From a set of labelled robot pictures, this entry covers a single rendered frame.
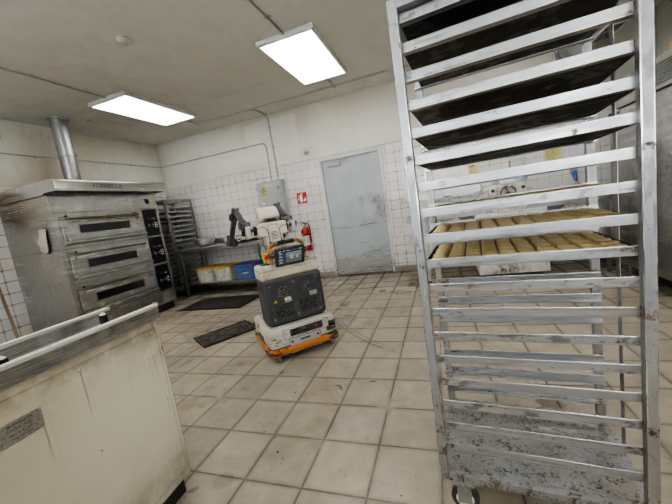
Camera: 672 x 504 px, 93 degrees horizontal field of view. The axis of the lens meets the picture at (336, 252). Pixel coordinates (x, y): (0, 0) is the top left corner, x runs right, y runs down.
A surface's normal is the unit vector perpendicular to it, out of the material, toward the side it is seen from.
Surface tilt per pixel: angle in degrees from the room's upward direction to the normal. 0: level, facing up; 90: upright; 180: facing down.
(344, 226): 90
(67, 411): 90
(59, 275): 90
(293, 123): 90
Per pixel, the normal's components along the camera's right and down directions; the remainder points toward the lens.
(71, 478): 0.95, -0.11
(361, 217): -0.30, 0.18
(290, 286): 0.44, 0.05
